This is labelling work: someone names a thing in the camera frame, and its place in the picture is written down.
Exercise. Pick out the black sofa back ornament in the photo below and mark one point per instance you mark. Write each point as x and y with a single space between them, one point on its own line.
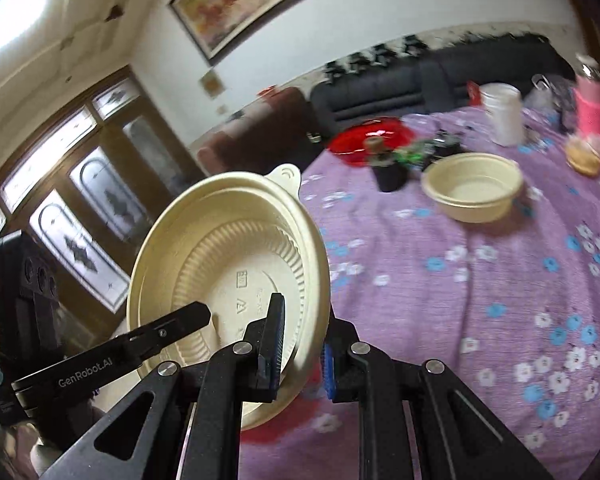
415 44
337 67
360 60
382 52

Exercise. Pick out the black sofa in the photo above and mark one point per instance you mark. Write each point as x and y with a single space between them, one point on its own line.
380 95

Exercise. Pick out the white plastic jar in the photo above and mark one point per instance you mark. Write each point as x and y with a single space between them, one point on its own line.
502 115

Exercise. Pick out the pink knitted flask sleeve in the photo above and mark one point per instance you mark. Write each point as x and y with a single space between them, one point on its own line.
592 117

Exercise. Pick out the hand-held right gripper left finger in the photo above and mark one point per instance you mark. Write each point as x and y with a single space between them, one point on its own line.
275 345

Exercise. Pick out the yellow dish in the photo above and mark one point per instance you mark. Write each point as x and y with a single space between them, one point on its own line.
582 165

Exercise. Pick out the beige ribbed plastic lid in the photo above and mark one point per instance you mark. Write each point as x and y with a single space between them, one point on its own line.
230 240

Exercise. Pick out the purple floral tablecloth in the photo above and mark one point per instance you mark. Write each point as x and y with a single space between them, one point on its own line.
455 285

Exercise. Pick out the clear plastic bag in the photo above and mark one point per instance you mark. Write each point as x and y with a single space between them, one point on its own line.
592 147

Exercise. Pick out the pink thermos flask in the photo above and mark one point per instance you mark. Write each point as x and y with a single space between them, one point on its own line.
590 90

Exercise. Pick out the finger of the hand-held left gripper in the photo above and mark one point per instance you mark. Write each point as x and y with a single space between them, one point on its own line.
105 360

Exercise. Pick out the small black plant pot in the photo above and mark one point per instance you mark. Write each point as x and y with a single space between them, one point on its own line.
387 175

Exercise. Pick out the beige plastic bowl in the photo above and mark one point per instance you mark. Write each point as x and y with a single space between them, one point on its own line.
472 195

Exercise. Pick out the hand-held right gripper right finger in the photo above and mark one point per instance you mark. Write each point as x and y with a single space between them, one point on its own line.
330 370

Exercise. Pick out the wooden door with frosted glass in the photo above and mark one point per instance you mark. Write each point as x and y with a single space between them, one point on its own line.
80 200

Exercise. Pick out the small wall sticker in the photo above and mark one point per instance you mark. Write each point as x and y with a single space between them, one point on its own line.
212 84

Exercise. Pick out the brown armchair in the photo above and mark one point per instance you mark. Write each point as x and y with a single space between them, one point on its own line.
260 130

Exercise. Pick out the red plate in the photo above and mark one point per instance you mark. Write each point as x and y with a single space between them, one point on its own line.
360 140

